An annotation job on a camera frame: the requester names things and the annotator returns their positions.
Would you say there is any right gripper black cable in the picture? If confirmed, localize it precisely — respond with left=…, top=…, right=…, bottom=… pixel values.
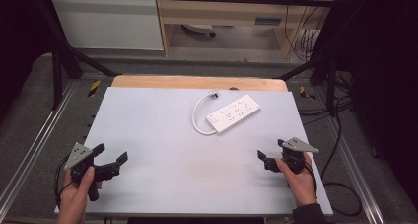
left=304, top=160, right=318, bottom=198

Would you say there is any person's right hand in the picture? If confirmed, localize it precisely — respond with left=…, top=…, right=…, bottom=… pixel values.
left=274, top=152, right=318, bottom=209

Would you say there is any wooden board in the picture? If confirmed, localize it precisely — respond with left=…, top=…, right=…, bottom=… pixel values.
left=110, top=74, right=289, bottom=93

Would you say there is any black floor cable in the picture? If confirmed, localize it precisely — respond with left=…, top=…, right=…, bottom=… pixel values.
left=297, top=95, right=363, bottom=217

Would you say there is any white cabinet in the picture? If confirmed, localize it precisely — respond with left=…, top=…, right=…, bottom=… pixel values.
left=49, top=0, right=165, bottom=51

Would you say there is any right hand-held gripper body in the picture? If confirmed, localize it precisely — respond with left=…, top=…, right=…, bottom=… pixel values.
left=263, top=137, right=320, bottom=175

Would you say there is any person's left hand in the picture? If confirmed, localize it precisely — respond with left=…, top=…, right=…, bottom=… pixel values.
left=56, top=166, right=104, bottom=224

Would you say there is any light wooden desk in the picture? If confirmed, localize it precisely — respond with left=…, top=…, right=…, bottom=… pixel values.
left=154, top=0, right=331, bottom=59

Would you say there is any white power strip cable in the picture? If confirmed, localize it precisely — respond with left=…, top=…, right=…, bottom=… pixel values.
left=191, top=93, right=218, bottom=136

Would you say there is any white power strip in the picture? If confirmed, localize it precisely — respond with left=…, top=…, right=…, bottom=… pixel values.
left=205, top=94, right=262, bottom=135

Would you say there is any white chair base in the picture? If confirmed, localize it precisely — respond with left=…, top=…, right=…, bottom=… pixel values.
left=181, top=23, right=217, bottom=38

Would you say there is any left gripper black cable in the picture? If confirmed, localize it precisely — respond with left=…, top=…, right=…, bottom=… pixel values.
left=53, top=155, right=74, bottom=209

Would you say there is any aluminium floor rail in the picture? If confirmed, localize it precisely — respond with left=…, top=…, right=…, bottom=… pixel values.
left=324, top=115, right=386, bottom=224
left=0, top=80, right=79, bottom=212

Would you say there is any yellow black tape marker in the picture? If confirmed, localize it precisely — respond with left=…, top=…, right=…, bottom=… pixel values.
left=87, top=79, right=102, bottom=98
left=299, top=85, right=317, bottom=101

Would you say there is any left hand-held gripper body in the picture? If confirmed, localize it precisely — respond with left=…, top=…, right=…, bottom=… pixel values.
left=63, top=142, right=121, bottom=202

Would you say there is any bundle of black cables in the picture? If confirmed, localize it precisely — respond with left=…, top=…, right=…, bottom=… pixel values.
left=283, top=0, right=322, bottom=63

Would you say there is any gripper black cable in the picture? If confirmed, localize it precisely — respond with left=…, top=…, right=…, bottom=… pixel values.
left=53, top=155, right=74, bottom=209
left=304, top=160, right=318, bottom=198

